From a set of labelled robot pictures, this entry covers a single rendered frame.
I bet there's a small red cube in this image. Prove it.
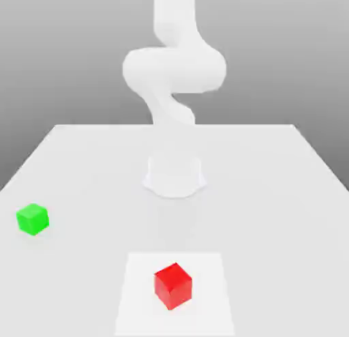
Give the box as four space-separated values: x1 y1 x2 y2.
153 262 193 311

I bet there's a small green cube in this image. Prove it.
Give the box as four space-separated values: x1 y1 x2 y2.
16 203 50 237

